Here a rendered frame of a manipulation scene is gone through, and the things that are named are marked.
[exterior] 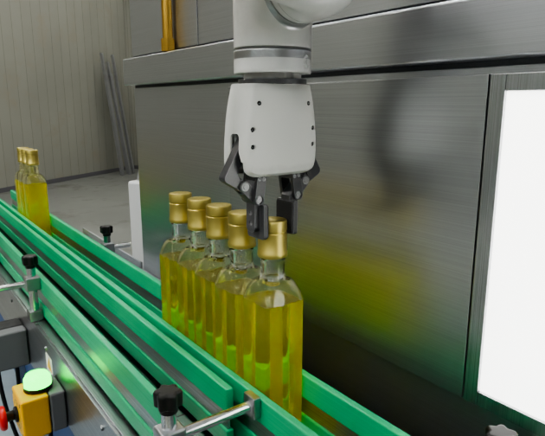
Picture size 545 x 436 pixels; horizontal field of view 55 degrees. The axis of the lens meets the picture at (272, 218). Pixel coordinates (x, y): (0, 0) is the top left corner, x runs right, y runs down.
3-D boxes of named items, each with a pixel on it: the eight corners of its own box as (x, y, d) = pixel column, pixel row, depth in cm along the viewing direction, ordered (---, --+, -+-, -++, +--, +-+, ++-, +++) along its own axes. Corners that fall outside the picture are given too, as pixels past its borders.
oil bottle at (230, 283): (272, 418, 70) (272, 265, 66) (237, 432, 67) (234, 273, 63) (249, 399, 75) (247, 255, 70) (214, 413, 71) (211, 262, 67)
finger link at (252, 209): (252, 177, 60) (253, 234, 61) (228, 179, 58) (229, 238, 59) (269, 180, 57) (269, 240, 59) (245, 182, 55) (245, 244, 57)
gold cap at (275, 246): (293, 256, 61) (293, 219, 60) (269, 261, 59) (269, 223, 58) (275, 249, 64) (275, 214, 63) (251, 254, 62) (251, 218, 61)
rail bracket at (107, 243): (134, 277, 129) (131, 223, 126) (107, 282, 125) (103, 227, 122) (128, 272, 132) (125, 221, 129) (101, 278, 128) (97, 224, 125)
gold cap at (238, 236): (261, 246, 65) (261, 212, 65) (238, 251, 63) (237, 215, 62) (246, 240, 68) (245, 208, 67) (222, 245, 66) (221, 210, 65)
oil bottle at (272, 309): (304, 438, 66) (305, 276, 62) (267, 455, 63) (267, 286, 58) (276, 417, 70) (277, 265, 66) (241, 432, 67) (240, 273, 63)
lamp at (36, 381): (55, 389, 88) (54, 373, 87) (27, 398, 85) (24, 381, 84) (48, 378, 91) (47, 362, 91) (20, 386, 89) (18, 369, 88)
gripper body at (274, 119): (287, 74, 63) (286, 167, 65) (214, 71, 57) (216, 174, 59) (330, 71, 57) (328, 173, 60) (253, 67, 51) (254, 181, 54)
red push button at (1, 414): (22, 407, 85) (-2, 414, 83) (24, 429, 86) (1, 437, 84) (16, 396, 88) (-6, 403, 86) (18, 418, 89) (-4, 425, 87)
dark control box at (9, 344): (30, 366, 111) (27, 329, 109) (-11, 377, 106) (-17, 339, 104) (22, 351, 117) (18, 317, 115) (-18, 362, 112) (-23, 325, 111)
